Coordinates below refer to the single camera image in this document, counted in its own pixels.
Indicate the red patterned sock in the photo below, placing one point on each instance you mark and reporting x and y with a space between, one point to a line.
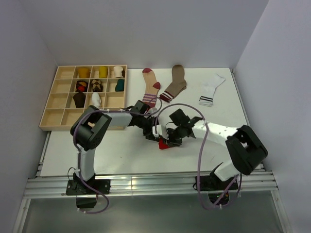
164 144

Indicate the yellow rolled sock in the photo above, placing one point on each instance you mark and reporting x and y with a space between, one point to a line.
103 72

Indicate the cream rolled sock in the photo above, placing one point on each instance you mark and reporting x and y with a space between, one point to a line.
118 71

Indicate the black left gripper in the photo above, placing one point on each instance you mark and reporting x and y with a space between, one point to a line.
148 133

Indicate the beige maroon striped sock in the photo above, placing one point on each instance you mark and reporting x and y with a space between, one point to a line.
152 87

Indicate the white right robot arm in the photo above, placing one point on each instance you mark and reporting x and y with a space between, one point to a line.
245 149

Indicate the argyle red rolled sock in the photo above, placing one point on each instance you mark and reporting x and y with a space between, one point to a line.
81 86

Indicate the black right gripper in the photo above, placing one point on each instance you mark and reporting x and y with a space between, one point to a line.
171 141

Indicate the plain white sock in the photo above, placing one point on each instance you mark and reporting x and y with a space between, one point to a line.
96 100

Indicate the orange rolled sock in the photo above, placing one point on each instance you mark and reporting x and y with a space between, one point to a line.
83 72

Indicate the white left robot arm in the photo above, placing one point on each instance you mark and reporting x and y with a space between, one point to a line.
90 128

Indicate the white black-striped sock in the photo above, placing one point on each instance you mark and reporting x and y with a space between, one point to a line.
209 88

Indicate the wooden compartment tray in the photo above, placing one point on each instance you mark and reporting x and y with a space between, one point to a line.
74 88

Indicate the tan brown sock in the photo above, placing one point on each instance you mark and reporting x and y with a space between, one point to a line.
177 85

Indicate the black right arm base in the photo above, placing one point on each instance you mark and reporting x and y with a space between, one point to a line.
208 183

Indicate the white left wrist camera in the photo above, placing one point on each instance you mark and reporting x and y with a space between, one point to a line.
152 111

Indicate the teal rolled sock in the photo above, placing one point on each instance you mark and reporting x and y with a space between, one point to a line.
120 85

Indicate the argyle brown rolled sock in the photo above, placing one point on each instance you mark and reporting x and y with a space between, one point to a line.
96 85

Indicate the dark brown striped sock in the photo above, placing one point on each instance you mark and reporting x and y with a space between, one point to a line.
79 100

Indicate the aluminium frame rail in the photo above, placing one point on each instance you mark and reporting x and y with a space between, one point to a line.
144 185

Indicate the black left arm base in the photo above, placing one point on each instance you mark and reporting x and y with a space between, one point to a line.
85 197

